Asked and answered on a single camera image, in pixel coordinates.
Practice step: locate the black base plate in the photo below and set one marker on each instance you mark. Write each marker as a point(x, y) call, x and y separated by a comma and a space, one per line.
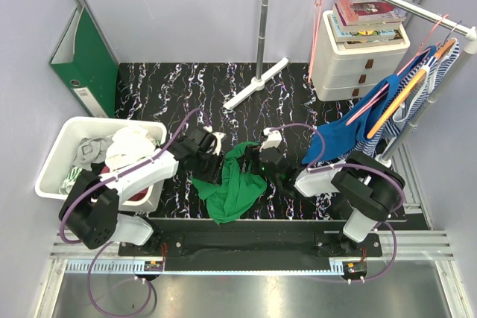
point(252, 245)

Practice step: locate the green white striped garment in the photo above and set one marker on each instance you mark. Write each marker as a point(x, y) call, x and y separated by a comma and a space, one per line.
point(69, 181)

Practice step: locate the green lever arch binder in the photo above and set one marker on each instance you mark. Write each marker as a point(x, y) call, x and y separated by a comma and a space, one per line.
point(82, 61)

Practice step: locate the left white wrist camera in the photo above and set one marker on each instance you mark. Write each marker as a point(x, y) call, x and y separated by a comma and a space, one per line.
point(212, 144)

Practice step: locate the middle book teal cover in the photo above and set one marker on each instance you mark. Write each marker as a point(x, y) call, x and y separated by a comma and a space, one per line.
point(338, 30)

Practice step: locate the orange wooden hanger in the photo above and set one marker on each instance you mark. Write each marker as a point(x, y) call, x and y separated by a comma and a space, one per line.
point(415, 81)

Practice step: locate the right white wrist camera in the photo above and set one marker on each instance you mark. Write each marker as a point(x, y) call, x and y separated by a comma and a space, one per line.
point(273, 138)

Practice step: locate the top book pink cover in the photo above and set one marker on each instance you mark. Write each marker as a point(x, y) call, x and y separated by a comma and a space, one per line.
point(368, 12)

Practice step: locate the grey garment in bin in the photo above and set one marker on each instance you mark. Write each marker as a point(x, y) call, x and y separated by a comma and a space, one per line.
point(91, 151)

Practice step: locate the blue tank top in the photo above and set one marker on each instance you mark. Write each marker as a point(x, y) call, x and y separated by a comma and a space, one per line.
point(339, 138)

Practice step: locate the blue white striped top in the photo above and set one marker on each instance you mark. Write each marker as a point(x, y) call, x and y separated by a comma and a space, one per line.
point(396, 123)

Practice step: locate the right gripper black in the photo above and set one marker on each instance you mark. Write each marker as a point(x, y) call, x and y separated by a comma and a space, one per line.
point(251, 153)

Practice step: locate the green tank top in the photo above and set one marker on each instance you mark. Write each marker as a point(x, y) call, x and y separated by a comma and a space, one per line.
point(237, 192)

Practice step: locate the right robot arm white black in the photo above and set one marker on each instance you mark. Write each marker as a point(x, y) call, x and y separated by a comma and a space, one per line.
point(373, 190)

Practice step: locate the white three-drawer unit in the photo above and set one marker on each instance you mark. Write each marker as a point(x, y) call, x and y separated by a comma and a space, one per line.
point(341, 72)

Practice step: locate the white laundry bin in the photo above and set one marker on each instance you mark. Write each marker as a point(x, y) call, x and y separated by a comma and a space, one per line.
point(62, 154)

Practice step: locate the empty pink hanger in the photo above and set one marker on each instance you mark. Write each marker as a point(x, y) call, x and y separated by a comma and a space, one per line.
point(316, 26)

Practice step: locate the white garment in bin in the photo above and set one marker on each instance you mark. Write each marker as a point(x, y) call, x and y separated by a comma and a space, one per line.
point(130, 144)

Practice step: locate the maroon garment in bin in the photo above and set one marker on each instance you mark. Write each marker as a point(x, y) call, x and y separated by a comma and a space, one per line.
point(136, 197)

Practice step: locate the bottom book yellow black cover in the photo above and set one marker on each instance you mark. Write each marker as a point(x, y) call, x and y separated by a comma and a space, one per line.
point(364, 39)

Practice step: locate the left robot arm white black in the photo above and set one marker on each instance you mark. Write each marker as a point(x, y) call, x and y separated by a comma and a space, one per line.
point(92, 210)

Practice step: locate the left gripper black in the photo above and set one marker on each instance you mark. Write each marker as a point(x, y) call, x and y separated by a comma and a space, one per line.
point(215, 175)

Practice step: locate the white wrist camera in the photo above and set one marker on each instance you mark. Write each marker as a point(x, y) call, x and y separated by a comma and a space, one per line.
point(212, 144)
point(273, 138)

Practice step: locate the metal clothes rack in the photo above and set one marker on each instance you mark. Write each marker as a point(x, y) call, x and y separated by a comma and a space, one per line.
point(258, 82)

